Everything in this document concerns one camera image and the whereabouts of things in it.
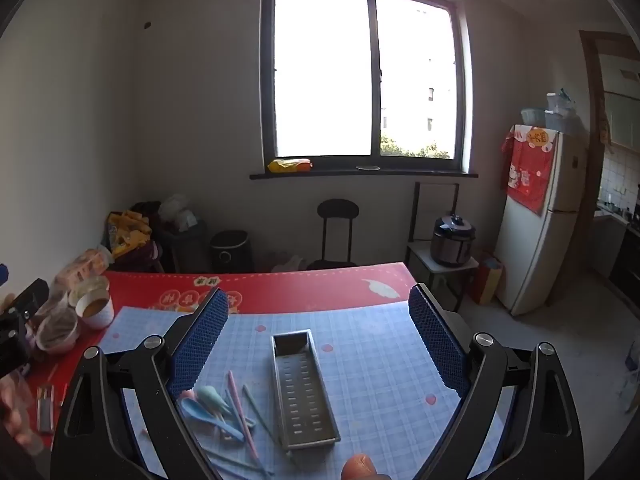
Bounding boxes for red paper bag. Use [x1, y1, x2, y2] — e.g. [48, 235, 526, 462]
[472, 257, 503, 306]

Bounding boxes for person's right hand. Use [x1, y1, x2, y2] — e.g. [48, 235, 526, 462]
[341, 454, 378, 480]

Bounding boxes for white plastic bags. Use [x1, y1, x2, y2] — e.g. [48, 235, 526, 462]
[160, 194, 201, 233]

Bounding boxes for black air fryer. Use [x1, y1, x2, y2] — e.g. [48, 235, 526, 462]
[209, 230, 251, 273]

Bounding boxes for blue plaid table mat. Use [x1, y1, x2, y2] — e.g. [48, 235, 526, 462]
[97, 300, 516, 480]

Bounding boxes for blue chopstick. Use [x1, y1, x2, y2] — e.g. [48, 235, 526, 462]
[222, 390, 256, 431]

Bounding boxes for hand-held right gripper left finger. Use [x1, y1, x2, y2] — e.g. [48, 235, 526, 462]
[50, 287, 231, 480]

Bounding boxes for black round-back chair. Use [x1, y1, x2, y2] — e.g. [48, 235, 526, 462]
[305, 199, 361, 271]

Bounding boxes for person's left hand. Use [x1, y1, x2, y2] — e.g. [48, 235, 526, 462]
[0, 372, 46, 456]

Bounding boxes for green chopstick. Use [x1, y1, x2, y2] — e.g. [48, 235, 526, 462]
[197, 447, 275, 477]
[242, 385, 298, 463]

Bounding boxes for red printed cloth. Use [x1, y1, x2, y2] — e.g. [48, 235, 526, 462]
[501, 125, 557, 217]

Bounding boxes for paper cup with orange liquid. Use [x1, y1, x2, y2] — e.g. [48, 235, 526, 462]
[77, 292, 116, 331]

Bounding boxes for clear plastic containers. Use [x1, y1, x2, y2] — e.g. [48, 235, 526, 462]
[520, 89, 576, 133]

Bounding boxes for grey bin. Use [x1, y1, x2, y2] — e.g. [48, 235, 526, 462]
[160, 220, 208, 273]

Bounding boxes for pink chopstick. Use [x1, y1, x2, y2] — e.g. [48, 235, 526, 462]
[227, 371, 262, 461]

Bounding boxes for plastic bowl with dark food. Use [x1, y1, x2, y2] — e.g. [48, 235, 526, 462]
[35, 307, 81, 356]

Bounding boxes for yellow snack packet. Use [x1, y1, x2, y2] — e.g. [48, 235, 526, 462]
[267, 158, 312, 173]

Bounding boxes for dark framed window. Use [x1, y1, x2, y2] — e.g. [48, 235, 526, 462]
[260, 0, 473, 173]

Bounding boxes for silver lighter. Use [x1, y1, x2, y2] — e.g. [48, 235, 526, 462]
[37, 385, 56, 433]

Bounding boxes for electric pressure cooker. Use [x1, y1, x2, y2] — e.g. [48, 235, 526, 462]
[431, 214, 477, 268]

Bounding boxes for white refrigerator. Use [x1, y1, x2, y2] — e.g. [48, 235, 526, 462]
[495, 125, 588, 316]

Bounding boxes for small white side table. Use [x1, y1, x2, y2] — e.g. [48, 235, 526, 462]
[406, 242, 480, 311]

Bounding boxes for metal utensil tray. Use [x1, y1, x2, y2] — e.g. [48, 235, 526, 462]
[270, 329, 342, 451]

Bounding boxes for wooden door frame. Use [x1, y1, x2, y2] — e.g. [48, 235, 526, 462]
[579, 30, 640, 221]

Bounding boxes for wrapped snack package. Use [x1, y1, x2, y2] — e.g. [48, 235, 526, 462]
[55, 247, 113, 291]

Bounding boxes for red printed tablecloth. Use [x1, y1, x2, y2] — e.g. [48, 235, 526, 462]
[30, 261, 426, 456]

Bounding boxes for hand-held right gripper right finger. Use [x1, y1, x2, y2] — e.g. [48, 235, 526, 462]
[407, 282, 586, 480]

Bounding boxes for black metal frame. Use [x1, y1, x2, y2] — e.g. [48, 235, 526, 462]
[409, 181, 461, 243]

